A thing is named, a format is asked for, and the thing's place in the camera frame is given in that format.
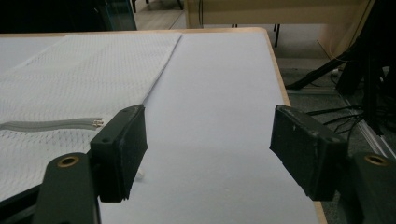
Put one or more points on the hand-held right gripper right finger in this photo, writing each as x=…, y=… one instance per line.
x=306, y=149

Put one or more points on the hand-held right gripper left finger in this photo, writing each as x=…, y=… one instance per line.
x=120, y=149

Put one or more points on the white mesh laundry bag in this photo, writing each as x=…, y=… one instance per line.
x=71, y=84

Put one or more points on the black metal stand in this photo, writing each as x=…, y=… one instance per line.
x=367, y=62

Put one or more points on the black table leg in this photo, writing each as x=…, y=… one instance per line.
x=276, y=34

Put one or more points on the beige wooden desk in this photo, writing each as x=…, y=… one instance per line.
x=280, y=12

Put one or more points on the dark cabinet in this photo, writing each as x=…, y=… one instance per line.
x=62, y=14

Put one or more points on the aluminium rail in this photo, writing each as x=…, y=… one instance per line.
x=372, y=137

